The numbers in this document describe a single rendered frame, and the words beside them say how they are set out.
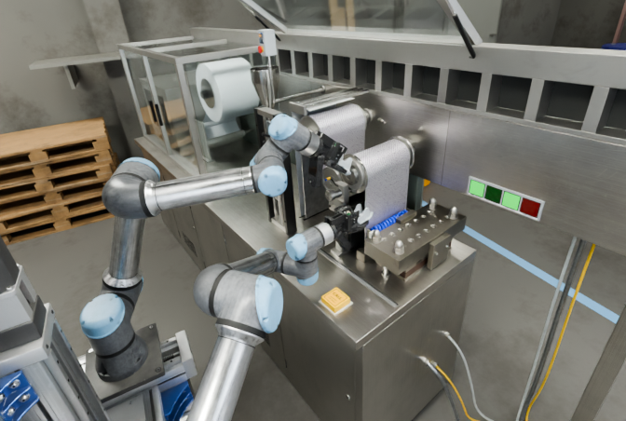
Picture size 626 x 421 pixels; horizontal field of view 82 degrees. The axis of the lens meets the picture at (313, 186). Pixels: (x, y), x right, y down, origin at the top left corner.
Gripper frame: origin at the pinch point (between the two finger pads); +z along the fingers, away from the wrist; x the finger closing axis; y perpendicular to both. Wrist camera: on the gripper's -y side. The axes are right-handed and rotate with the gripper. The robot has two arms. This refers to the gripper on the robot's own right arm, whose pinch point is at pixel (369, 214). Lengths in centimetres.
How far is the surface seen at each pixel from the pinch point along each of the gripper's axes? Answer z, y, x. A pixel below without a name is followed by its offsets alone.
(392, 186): 12.2, 7.4, -0.2
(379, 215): 5.5, -2.6, -0.2
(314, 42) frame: 31, 53, 67
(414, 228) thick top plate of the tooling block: 12.3, -6.1, -11.4
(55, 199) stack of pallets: -99, -78, 296
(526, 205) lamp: 29, 10, -41
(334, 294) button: -25.4, -16.6, -9.0
